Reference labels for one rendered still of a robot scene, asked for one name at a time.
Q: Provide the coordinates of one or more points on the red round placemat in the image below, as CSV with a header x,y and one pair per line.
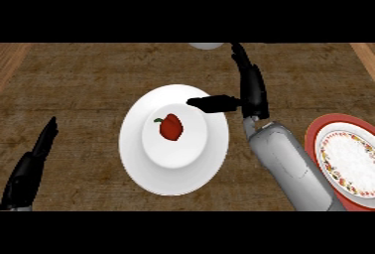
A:
x,y
311,139

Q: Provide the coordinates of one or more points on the red bell pepper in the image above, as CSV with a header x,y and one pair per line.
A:
x,y
171,127

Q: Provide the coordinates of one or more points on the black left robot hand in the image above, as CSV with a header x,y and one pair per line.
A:
x,y
26,172

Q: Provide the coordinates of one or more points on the white plate with patterned rim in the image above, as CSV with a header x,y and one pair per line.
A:
x,y
348,162

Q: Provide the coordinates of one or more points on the pale grey round object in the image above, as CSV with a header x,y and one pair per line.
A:
x,y
205,45

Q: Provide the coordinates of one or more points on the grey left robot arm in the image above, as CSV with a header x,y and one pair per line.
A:
x,y
19,208

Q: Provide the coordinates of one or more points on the plain white plate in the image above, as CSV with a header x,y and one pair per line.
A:
x,y
172,139

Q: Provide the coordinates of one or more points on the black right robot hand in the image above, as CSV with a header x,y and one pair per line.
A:
x,y
254,89

